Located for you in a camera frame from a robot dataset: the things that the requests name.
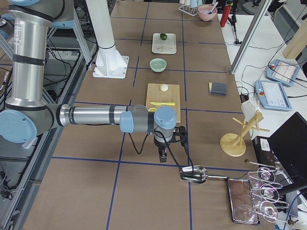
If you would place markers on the wooden mug tree stand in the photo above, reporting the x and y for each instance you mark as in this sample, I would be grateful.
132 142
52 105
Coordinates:
233 144

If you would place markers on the white rectangular tray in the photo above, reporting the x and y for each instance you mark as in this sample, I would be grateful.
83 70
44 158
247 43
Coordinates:
160 46

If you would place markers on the yellow plastic knife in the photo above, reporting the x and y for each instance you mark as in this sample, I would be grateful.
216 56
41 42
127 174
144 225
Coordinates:
163 103

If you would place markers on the aluminium frame post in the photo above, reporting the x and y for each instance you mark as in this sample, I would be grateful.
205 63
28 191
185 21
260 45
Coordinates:
260 13

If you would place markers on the lemon slice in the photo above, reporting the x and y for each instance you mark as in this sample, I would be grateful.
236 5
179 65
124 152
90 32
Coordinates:
152 109

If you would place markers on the pink bowl with ice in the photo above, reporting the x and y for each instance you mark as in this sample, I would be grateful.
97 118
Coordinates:
206 13

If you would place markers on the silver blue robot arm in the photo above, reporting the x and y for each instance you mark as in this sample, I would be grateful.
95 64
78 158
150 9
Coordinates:
26 115

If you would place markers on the black selfie stick tripod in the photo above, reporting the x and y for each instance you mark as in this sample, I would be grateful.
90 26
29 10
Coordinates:
233 21

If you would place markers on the red bottle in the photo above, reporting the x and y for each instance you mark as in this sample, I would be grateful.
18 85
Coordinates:
226 12

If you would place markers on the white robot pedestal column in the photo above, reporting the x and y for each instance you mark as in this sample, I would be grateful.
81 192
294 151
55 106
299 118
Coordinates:
109 62

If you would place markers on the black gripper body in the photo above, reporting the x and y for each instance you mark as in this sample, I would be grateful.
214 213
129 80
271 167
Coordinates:
160 145

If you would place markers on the dark wooden tray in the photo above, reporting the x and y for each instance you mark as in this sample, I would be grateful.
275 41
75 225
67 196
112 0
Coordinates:
239 195

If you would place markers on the stainless steel scoop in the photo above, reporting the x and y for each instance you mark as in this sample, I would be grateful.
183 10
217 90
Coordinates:
198 174

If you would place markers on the black monitor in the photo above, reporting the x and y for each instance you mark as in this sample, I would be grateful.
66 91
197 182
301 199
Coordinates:
289 145

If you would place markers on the clear wine glass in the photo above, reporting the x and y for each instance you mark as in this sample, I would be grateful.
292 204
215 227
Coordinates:
262 175
252 215
265 192

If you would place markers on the light green ceramic bowl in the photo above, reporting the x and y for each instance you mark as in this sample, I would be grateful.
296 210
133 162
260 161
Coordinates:
158 65

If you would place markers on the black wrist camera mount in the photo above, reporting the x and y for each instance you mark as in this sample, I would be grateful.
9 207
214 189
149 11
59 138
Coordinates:
181 135

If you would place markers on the blue teach pendant tablet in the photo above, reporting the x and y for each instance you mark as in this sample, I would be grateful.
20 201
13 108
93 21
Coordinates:
272 95
283 72

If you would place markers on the green lime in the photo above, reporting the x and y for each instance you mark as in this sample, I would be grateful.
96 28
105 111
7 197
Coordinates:
163 36

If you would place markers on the dark grey sponge cloth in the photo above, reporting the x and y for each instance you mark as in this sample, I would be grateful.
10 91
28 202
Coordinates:
217 88

